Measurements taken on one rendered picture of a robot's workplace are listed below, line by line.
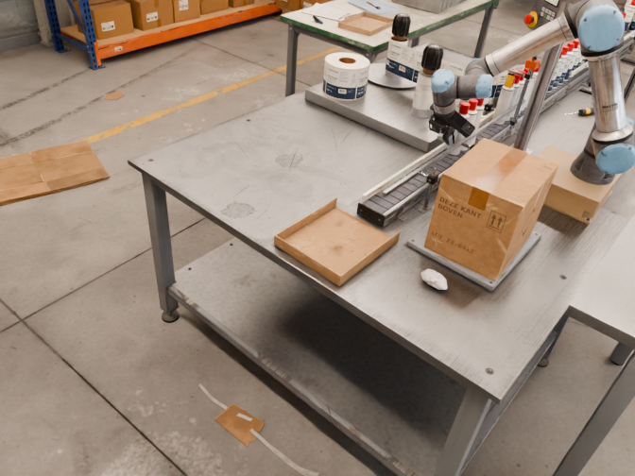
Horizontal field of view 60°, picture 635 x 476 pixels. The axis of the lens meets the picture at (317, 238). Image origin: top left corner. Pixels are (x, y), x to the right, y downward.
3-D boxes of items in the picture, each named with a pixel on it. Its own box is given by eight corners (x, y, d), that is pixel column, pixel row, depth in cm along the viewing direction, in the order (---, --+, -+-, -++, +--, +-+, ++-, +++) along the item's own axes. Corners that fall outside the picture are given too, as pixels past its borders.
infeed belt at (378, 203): (549, 86, 289) (551, 79, 286) (564, 92, 285) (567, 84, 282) (359, 212, 185) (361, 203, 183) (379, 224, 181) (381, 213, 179)
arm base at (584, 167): (574, 159, 209) (583, 135, 203) (615, 172, 204) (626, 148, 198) (566, 176, 199) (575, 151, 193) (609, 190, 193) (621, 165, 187)
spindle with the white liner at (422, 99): (417, 107, 246) (431, 40, 228) (434, 113, 242) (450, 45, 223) (406, 112, 240) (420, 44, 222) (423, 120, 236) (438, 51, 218)
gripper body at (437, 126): (440, 117, 207) (437, 94, 196) (460, 125, 203) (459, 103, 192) (429, 131, 205) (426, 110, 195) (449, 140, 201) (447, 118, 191)
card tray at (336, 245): (334, 207, 189) (335, 196, 186) (398, 241, 176) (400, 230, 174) (273, 245, 170) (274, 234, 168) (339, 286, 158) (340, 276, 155)
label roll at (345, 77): (314, 93, 250) (317, 61, 241) (334, 78, 264) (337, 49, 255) (353, 104, 243) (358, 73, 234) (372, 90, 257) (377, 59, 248)
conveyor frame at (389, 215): (545, 87, 290) (549, 78, 287) (566, 94, 285) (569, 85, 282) (355, 213, 186) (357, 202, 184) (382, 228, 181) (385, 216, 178)
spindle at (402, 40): (390, 69, 276) (400, 9, 259) (405, 75, 272) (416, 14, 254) (380, 74, 271) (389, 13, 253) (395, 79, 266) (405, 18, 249)
